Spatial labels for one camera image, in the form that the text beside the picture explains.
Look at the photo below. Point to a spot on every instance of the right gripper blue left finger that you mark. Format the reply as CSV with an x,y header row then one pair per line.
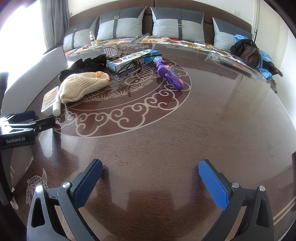
x,y
43,220

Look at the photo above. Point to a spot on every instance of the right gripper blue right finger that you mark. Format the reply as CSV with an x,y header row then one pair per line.
x,y
257,221

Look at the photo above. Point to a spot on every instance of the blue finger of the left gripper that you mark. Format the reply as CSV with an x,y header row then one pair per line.
x,y
37,126
19,117

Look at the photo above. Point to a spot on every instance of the white tube with label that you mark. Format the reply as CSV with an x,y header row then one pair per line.
x,y
51,104

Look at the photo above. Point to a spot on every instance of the black fabric garment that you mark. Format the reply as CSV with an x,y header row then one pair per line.
x,y
98,63

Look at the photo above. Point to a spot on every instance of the black framed eyeglasses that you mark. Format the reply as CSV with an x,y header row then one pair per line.
x,y
134,67

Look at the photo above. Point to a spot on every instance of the blue white ointment box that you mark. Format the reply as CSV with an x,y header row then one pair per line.
x,y
129,59

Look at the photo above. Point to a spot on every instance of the purple toy figure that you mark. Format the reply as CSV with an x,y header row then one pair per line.
x,y
167,73

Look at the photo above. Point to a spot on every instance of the white cardboard sorting box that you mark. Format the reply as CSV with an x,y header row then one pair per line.
x,y
22,93

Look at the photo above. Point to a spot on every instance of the grey pillow far left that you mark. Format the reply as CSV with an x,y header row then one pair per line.
x,y
79,34

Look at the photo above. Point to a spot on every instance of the grey pillow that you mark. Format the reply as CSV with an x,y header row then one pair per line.
x,y
179,24
224,33
79,34
121,23

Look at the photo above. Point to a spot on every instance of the white spray bottle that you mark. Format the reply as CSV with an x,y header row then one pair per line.
x,y
92,38

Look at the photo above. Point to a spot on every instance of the grey curtain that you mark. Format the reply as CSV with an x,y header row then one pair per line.
x,y
55,17

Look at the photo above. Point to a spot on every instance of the blue clothing pile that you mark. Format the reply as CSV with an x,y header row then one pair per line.
x,y
264,62

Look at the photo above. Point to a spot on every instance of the dark brown handbag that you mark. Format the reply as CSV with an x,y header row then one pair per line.
x,y
247,51

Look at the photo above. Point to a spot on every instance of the floral bench cushion cover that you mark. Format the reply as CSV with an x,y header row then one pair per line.
x,y
147,39

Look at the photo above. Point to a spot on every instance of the grey pillow far right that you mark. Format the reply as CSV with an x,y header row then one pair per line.
x,y
224,33

